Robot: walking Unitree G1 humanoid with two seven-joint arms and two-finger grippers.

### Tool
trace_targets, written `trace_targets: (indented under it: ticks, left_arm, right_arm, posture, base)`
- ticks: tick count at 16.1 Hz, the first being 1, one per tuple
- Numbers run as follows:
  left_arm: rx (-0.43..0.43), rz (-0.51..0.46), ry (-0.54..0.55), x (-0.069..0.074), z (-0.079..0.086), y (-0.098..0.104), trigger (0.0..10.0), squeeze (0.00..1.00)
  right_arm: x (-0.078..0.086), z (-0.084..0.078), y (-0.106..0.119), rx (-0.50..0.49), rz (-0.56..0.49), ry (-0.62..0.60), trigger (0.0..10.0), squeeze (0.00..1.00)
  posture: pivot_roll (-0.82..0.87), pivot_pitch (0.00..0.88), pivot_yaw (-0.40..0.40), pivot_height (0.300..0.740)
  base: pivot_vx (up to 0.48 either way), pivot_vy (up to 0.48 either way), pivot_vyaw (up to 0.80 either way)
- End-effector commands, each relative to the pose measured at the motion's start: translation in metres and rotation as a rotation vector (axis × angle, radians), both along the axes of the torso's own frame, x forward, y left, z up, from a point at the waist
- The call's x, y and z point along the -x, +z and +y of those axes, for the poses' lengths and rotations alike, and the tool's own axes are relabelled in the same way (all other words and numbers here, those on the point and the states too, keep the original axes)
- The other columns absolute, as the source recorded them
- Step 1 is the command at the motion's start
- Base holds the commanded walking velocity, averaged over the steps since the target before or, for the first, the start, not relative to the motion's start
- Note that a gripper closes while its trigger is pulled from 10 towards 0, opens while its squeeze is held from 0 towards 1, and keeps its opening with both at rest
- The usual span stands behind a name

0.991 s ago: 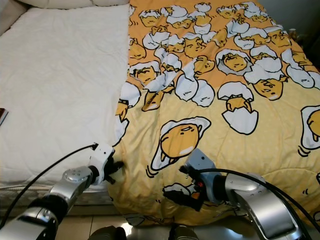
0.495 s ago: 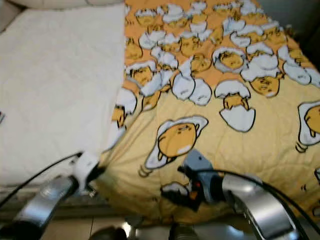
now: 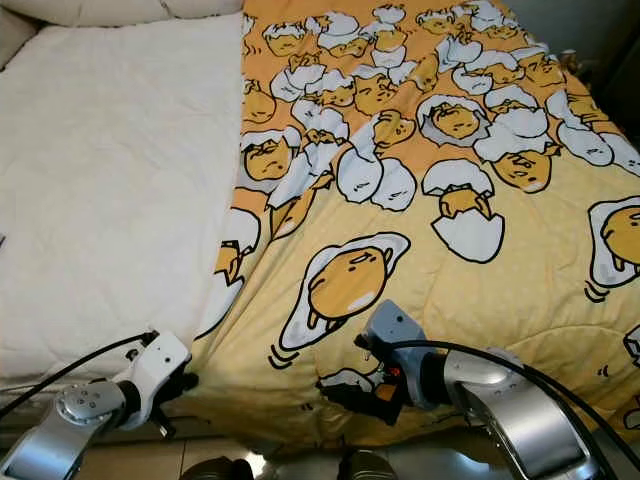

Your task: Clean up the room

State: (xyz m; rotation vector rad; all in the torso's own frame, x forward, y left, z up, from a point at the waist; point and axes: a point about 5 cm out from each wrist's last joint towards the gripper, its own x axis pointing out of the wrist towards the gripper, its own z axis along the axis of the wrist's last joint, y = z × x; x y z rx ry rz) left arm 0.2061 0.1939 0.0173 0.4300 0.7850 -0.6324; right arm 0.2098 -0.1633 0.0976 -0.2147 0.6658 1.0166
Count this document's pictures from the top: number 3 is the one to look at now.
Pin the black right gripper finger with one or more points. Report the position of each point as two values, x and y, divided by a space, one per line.
360 395

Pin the yellow cartoon egg duvet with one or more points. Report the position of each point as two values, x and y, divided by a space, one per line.
490 290

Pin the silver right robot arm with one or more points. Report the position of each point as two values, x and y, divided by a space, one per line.
530 420

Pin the dark robot right leg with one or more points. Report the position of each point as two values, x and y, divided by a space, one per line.
370 468

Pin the dark robot leg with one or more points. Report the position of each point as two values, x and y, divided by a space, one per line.
370 468
210 470

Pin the dark robot left leg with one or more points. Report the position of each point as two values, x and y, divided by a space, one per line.
210 470

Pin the white quilted mattress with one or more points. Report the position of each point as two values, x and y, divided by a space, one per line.
110 170

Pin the cream long knotted pillow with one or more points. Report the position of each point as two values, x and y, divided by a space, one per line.
120 10

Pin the beige padded bed bolster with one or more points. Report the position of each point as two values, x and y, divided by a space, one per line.
10 35

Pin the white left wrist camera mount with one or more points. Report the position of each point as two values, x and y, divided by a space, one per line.
160 360

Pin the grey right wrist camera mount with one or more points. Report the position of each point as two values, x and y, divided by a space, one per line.
390 325

